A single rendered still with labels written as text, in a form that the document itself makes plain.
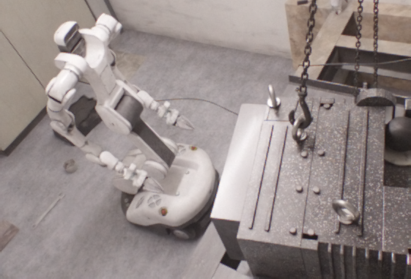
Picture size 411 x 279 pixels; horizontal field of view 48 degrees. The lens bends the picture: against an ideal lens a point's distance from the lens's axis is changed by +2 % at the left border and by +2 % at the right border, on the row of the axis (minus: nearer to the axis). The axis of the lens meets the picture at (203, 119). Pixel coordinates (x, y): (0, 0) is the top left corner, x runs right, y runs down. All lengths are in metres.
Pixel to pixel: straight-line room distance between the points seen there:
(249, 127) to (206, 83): 2.40
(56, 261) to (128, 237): 0.52
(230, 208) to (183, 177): 1.62
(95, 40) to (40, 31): 1.83
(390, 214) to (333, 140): 0.26
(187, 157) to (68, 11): 1.90
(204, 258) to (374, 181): 1.20
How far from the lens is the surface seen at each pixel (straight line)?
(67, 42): 2.22
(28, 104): 4.15
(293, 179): 1.26
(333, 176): 1.26
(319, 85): 2.74
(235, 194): 1.41
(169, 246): 3.13
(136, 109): 2.50
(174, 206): 2.82
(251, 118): 1.58
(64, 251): 3.45
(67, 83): 2.14
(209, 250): 2.28
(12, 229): 3.71
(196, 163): 2.94
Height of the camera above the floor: 2.67
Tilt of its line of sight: 47 degrees down
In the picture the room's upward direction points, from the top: 21 degrees counter-clockwise
